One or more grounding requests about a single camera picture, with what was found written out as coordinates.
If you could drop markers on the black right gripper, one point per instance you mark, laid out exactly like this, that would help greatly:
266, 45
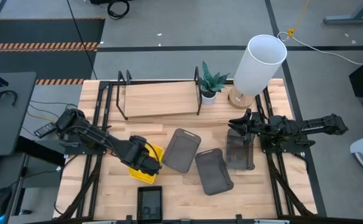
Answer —
255, 127

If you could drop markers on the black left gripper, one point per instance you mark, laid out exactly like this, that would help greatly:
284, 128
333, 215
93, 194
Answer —
148, 165

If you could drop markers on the yellow slotted plastic basket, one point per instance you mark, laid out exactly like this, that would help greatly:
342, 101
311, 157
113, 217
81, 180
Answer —
141, 177

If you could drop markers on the translucent grey plastic basket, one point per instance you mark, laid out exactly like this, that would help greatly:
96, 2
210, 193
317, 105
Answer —
181, 151
239, 154
214, 172

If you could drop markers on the black plastic basket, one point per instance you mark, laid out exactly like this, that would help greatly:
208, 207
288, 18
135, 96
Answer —
150, 205

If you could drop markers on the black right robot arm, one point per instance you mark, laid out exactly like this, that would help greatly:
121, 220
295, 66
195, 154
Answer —
318, 124

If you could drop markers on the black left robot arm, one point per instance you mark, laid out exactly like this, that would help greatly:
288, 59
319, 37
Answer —
88, 133

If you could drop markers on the green plant in white pot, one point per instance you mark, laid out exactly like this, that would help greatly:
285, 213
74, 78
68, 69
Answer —
211, 82

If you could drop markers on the white lamp with wooden base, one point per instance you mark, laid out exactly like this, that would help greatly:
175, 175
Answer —
259, 65

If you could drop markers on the black power adapter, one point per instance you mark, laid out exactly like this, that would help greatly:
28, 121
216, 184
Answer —
44, 130

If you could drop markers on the dark grey side desk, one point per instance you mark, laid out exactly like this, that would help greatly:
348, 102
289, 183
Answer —
4, 124

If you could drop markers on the grey metal table leg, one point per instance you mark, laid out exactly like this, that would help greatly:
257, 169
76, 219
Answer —
352, 19

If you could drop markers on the black hazard-striped floor mat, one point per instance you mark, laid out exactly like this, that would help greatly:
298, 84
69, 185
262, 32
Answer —
44, 31

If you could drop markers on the wooden shelf with black frame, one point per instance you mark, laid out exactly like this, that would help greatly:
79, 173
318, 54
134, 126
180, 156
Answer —
159, 99

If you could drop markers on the black metal rig frame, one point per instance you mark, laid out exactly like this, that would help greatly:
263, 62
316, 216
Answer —
104, 84

